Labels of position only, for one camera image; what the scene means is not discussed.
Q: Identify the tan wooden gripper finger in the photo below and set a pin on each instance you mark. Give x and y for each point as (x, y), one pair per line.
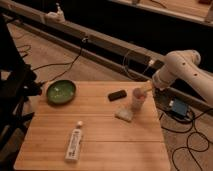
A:
(146, 87)

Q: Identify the white plastic bottle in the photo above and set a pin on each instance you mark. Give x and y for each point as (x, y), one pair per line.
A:
(73, 150)

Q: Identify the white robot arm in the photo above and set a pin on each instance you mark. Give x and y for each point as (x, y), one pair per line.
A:
(182, 64)

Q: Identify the black tripod stand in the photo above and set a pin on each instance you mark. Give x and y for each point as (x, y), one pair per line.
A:
(17, 83)

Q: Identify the black rectangular block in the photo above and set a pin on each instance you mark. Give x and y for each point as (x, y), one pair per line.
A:
(117, 95)

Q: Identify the pale sponge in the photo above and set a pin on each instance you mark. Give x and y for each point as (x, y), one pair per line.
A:
(124, 113)

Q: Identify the blue electronics box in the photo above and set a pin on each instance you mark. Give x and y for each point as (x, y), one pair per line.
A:
(178, 107)

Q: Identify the green bowl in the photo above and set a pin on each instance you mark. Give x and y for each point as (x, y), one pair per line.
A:
(61, 92)

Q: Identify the grey metal rail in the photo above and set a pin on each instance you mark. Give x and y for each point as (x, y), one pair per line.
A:
(116, 30)

